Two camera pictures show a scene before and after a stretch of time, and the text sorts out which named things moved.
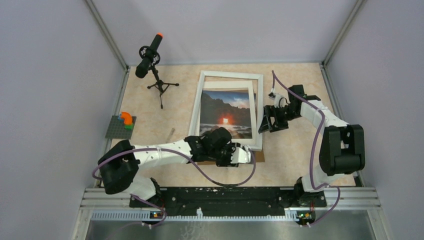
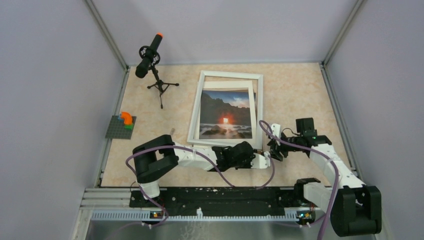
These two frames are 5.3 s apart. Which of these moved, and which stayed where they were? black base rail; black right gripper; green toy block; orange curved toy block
Moved: black right gripper
Stayed: orange curved toy block; black base rail; green toy block
